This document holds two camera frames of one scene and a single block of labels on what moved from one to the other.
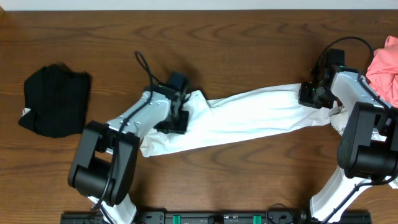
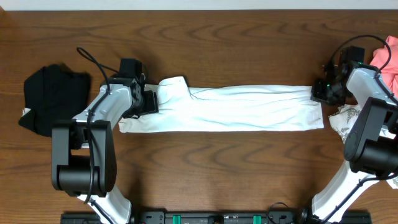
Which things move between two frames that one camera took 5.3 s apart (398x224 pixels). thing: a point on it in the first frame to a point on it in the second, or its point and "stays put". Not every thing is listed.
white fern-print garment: (341, 120) stays put
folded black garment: (56, 98) stays put
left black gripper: (182, 127) to (151, 105)
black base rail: (222, 217) stays put
